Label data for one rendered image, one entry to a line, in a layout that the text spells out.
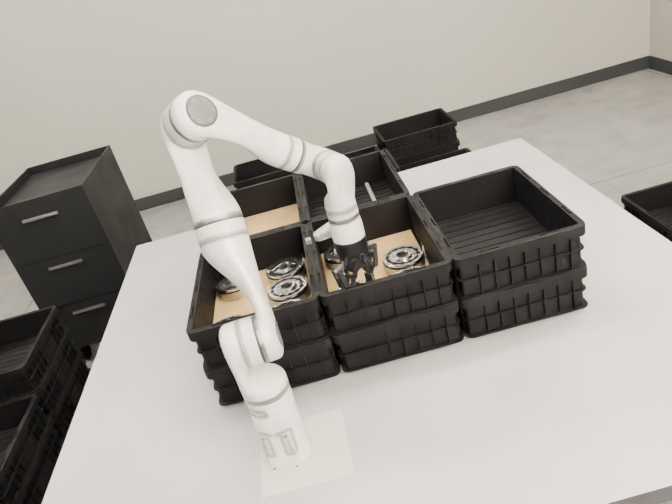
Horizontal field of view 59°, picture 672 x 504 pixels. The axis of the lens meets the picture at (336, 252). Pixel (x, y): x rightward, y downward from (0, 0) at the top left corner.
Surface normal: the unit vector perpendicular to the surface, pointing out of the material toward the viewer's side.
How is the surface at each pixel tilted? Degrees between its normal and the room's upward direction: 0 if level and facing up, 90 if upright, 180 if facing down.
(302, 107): 90
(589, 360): 0
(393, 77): 90
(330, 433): 1
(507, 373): 0
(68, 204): 90
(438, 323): 90
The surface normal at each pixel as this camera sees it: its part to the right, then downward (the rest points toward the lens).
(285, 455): -0.06, 0.48
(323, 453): -0.23, -0.86
